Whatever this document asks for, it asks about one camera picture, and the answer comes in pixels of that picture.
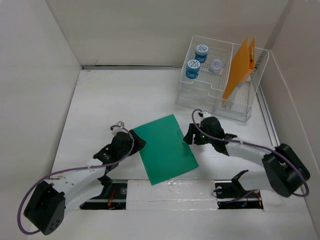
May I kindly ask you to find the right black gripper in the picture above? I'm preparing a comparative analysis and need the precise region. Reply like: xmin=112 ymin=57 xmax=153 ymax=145
xmin=182 ymin=123 xmax=215 ymax=145

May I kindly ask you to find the green notebook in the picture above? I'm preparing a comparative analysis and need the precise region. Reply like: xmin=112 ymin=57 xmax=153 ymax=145
xmin=133 ymin=114 xmax=199 ymax=186

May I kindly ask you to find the blue tape roll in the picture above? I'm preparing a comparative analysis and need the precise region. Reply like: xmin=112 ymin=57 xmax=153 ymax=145
xmin=194 ymin=44 xmax=209 ymax=64
xmin=185 ymin=59 xmax=201 ymax=79

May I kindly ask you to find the small clear tape roll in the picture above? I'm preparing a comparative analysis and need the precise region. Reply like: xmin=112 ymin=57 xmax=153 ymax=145
xmin=208 ymin=59 xmax=224 ymax=75

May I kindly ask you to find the orange notebook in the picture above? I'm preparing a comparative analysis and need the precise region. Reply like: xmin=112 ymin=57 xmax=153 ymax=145
xmin=222 ymin=36 xmax=256 ymax=105

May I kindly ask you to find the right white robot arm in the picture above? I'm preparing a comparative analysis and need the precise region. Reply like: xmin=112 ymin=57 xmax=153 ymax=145
xmin=183 ymin=113 xmax=311 ymax=198

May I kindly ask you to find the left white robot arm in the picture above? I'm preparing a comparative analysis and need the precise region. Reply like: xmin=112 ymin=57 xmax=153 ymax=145
xmin=18 ymin=128 xmax=146 ymax=236

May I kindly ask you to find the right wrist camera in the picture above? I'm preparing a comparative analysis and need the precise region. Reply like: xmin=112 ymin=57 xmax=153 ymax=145
xmin=198 ymin=111 xmax=212 ymax=120

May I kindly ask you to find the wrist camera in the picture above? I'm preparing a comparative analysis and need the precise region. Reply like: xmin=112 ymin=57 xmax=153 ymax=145
xmin=110 ymin=121 xmax=125 ymax=136
xmin=198 ymin=111 xmax=212 ymax=120

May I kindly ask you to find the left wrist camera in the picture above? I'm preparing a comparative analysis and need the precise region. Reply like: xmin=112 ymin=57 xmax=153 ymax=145
xmin=110 ymin=121 xmax=125 ymax=136

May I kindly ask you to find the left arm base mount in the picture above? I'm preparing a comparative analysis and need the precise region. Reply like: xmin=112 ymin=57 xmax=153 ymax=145
xmin=79 ymin=176 xmax=128 ymax=211

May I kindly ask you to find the white wire rack organizer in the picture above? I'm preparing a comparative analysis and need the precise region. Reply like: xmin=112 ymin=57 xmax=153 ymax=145
xmin=176 ymin=36 xmax=269 ymax=123

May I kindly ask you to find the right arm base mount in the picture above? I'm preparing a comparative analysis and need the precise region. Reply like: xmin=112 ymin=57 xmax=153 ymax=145
xmin=211 ymin=170 xmax=264 ymax=210

